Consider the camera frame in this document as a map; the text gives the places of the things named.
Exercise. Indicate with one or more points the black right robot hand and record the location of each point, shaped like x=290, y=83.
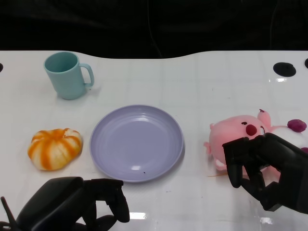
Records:
x=276, y=154

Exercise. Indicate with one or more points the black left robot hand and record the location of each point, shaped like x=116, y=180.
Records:
x=60, y=199

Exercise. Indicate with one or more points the pink plush doll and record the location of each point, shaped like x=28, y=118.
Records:
x=231, y=134

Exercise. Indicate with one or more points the lavender round plate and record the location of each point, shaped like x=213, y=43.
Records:
x=137, y=142

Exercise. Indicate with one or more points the orange white striped pumpkin toy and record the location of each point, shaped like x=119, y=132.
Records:
x=54, y=149

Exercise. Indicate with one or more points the thin orange strand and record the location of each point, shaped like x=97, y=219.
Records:
x=217, y=175

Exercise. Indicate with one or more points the black round table grommet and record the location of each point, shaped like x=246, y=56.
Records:
x=285, y=69
x=1, y=67
x=306, y=63

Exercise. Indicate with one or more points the light teal mug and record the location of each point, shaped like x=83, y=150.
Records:
x=66, y=77

